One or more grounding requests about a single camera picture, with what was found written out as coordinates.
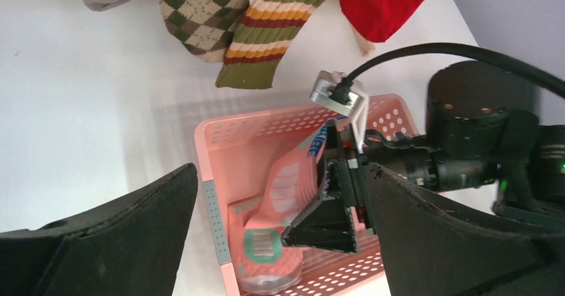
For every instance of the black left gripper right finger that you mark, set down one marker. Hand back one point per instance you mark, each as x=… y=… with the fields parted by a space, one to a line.
x=432 y=245

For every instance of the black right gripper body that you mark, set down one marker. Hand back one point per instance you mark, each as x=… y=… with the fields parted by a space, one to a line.
x=409 y=157

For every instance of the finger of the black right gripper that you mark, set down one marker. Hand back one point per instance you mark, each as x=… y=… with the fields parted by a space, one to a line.
x=327 y=221

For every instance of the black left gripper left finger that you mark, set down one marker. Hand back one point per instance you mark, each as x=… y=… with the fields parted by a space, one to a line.
x=131 y=245

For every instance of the pink patterned sock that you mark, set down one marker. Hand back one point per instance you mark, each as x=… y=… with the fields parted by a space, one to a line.
x=262 y=265

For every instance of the pink plastic basket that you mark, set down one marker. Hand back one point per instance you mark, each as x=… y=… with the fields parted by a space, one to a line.
x=257 y=175

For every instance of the olive striped sock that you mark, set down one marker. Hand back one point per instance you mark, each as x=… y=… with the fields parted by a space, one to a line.
x=261 y=40

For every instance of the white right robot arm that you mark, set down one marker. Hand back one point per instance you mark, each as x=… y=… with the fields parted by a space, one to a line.
x=481 y=128

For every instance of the red bear sock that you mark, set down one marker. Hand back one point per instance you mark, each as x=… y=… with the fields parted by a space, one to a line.
x=378 y=20

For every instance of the brown argyle sock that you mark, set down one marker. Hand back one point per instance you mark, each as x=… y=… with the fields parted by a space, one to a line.
x=204 y=27

